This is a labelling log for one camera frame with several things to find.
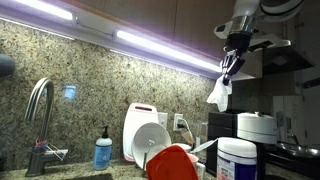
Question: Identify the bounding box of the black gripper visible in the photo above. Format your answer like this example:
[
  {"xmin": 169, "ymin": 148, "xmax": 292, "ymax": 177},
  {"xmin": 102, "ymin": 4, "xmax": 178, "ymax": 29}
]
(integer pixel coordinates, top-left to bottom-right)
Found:
[{"xmin": 220, "ymin": 33, "xmax": 251, "ymax": 86}]

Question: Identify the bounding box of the wire dish rack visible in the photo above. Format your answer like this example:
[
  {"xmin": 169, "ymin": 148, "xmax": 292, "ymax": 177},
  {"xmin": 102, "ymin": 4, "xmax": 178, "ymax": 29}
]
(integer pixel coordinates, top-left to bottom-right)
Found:
[{"xmin": 142, "ymin": 151, "xmax": 148, "ymax": 178}]

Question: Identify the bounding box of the white mug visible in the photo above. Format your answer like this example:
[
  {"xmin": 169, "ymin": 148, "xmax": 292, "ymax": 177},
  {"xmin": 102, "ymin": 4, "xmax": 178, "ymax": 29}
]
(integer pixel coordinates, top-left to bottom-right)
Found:
[{"xmin": 172, "ymin": 143, "xmax": 191, "ymax": 153}]

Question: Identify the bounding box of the red plastic lid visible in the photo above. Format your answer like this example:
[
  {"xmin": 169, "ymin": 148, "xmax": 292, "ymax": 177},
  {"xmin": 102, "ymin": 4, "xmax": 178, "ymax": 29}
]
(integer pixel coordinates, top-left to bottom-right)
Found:
[{"xmin": 146, "ymin": 145, "xmax": 198, "ymax": 180}]

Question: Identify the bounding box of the white cutting board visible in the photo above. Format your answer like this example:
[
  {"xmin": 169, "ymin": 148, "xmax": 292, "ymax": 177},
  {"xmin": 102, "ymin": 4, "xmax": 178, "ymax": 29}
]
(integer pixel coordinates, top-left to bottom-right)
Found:
[{"xmin": 123, "ymin": 103, "xmax": 158, "ymax": 162}]

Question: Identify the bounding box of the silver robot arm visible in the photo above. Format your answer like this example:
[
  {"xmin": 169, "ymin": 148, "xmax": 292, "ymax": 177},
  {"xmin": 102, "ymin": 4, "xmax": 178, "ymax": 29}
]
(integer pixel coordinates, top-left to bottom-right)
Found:
[{"xmin": 214, "ymin": 0, "xmax": 304, "ymax": 86}]

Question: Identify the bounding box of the white wall outlet plate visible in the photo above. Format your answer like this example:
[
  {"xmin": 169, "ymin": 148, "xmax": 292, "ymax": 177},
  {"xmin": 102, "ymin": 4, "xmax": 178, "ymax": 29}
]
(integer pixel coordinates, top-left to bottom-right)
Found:
[{"xmin": 158, "ymin": 112, "xmax": 168, "ymax": 128}]

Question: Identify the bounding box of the white Lysol wipes canister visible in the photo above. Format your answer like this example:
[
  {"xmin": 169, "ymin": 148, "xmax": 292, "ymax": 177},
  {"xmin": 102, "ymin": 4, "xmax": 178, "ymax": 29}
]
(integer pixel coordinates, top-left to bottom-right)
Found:
[{"xmin": 216, "ymin": 137, "xmax": 257, "ymax": 180}]

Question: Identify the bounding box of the white bowl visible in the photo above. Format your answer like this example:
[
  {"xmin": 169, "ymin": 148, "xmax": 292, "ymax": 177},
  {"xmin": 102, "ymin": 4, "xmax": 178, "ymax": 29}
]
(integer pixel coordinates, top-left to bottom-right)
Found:
[{"xmin": 131, "ymin": 122, "xmax": 172, "ymax": 168}]

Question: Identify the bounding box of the black range hood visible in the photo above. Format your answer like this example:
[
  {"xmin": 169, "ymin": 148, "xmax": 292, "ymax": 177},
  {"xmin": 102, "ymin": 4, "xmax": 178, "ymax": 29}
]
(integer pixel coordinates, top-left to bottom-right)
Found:
[{"xmin": 262, "ymin": 45, "xmax": 314, "ymax": 74}]

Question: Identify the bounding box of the white wet wipe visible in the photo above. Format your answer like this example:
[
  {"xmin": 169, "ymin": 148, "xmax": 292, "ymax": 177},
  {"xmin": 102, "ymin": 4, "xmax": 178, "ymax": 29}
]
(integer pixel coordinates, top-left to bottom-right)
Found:
[{"xmin": 206, "ymin": 76, "xmax": 232, "ymax": 112}]

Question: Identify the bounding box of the white outlet with plug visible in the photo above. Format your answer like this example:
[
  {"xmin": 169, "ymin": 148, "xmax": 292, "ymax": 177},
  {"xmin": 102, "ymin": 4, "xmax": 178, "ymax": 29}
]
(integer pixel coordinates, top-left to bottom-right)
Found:
[{"xmin": 173, "ymin": 114, "xmax": 183, "ymax": 131}]

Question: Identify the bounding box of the metal frying pan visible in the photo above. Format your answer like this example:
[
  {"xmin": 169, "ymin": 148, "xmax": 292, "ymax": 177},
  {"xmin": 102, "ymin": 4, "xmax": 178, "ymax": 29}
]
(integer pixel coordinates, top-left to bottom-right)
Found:
[{"xmin": 276, "ymin": 134, "xmax": 320, "ymax": 159}]

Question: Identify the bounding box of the curved steel kitchen faucet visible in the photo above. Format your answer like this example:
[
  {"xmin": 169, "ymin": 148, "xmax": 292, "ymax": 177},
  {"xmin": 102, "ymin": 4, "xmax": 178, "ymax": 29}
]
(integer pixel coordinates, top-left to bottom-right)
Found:
[{"xmin": 24, "ymin": 77, "xmax": 68, "ymax": 177}]

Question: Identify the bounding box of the blue label soap dispenser bottle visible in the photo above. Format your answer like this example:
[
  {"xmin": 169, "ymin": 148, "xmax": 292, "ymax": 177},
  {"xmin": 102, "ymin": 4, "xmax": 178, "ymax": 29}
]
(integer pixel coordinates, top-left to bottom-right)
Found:
[{"xmin": 93, "ymin": 126, "xmax": 112, "ymax": 170}]

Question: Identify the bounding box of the clear water tank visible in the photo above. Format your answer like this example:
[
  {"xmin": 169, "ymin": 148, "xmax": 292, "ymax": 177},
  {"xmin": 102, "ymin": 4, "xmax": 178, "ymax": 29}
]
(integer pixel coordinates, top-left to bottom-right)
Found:
[{"xmin": 196, "ymin": 122, "xmax": 208, "ymax": 146}]

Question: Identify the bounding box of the grey and black coffee machine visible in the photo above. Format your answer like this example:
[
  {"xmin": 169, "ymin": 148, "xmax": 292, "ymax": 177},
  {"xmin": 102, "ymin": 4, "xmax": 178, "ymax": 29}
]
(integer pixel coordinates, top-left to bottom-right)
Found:
[{"xmin": 207, "ymin": 112, "xmax": 277, "ymax": 180}]

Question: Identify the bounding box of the pink inside mug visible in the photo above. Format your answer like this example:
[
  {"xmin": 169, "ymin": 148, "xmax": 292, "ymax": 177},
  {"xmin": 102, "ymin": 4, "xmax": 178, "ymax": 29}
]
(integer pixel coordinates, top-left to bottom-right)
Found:
[{"xmin": 188, "ymin": 153, "xmax": 206, "ymax": 180}]

